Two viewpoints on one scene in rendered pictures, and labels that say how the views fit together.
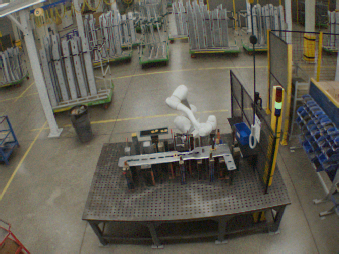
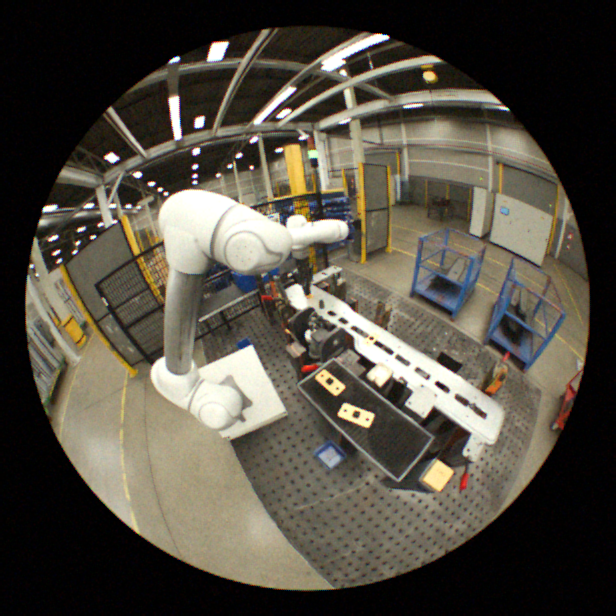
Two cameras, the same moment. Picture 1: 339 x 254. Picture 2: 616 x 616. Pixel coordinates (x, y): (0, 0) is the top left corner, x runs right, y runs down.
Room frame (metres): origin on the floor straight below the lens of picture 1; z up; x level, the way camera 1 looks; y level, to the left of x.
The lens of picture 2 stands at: (3.14, 0.27, 1.62)
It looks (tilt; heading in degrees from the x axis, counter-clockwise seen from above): 37 degrees down; 238
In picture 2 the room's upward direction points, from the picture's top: 10 degrees counter-clockwise
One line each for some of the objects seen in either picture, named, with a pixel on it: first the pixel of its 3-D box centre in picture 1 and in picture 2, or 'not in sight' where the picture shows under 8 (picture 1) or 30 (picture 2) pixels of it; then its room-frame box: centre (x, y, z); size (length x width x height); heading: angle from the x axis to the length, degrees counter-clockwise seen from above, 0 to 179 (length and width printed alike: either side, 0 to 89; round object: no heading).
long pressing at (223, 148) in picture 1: (173, 156); (375, 341); (2.65, 0.00, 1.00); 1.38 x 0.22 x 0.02; 89
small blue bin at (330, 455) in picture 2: not in sight; (330, 455); (3.10, 0.18, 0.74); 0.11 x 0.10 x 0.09; 89
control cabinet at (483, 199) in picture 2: not in sight; (483, 207); (-6.39, 0.04, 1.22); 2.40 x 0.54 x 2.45; 172
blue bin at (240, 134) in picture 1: (243, 133); (255, 272); (2.76, -0.92, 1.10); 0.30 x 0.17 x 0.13; 9
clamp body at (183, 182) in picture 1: (182, 172); (380, 332); (2.48, -0.08, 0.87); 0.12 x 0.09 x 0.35; 179
